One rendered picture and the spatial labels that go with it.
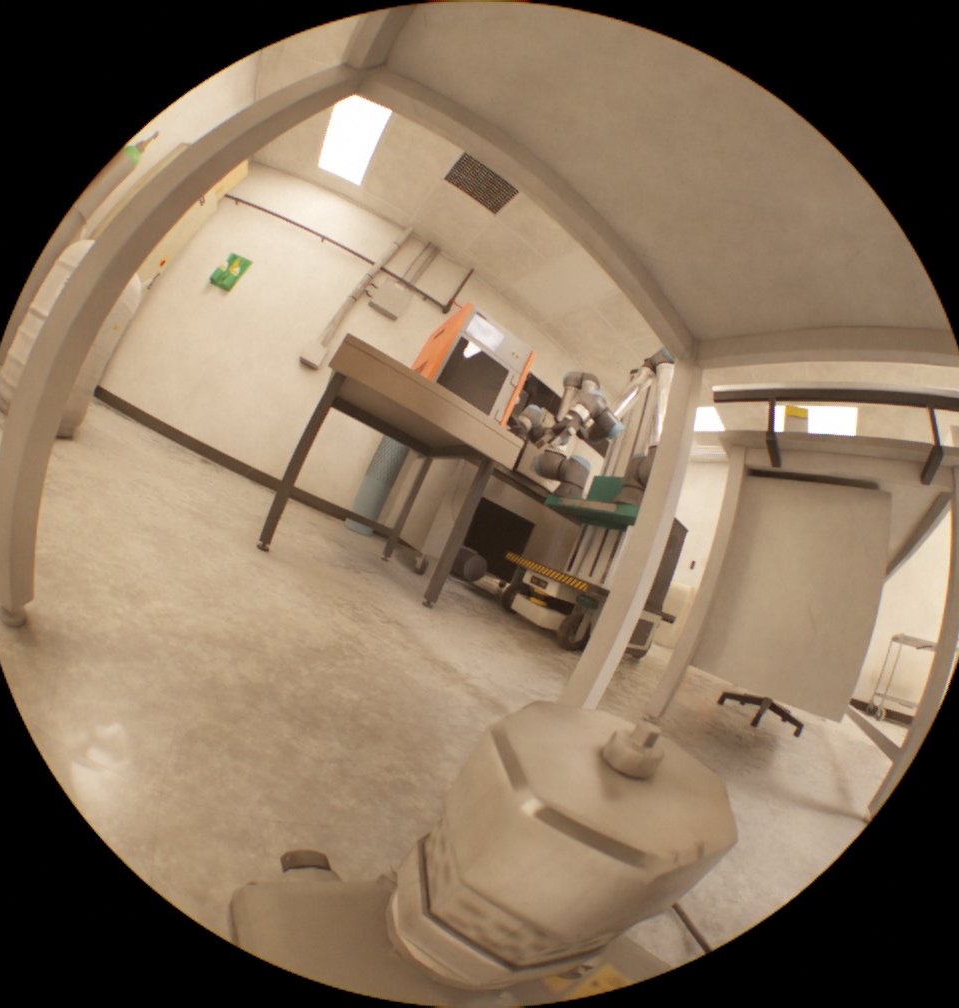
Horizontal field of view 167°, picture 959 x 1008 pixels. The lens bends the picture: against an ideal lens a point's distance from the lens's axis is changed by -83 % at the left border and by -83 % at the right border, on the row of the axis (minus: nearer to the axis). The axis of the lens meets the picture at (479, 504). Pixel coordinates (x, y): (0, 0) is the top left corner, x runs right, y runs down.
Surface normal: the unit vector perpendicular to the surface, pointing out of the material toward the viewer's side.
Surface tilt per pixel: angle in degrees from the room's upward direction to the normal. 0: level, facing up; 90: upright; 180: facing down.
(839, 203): 180
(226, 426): 90
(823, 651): 90
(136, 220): 90
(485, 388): 90
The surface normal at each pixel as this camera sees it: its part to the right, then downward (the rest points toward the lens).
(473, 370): 0.50, 0.11
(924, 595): -0.77, -0.39
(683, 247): -0.39, 0.92
